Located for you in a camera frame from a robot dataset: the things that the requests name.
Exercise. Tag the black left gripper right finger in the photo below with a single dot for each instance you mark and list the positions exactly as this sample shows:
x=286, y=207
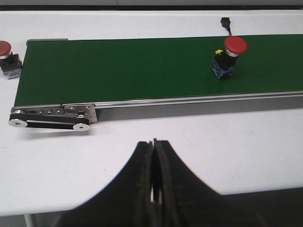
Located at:
x=186, y=201

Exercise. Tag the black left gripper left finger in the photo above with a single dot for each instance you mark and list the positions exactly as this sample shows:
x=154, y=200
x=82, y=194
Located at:
x=124, y=202

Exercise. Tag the red mushroom push button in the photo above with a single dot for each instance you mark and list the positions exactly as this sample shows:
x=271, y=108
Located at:
x=10, y=63
x=224, y=61

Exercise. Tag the conveyor drive belt pulley assembly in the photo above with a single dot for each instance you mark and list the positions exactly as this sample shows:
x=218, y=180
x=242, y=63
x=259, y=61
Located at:
x=76, y=117

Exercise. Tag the green conveyor belt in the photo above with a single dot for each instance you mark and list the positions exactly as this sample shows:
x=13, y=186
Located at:
x=83, y=71

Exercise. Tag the aluminium conveyor frame rail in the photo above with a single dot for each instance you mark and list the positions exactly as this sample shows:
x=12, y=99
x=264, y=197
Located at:
x=190, y=99

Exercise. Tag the black connector with cable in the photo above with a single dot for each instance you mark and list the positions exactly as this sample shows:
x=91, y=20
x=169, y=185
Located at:
x=226, y=24

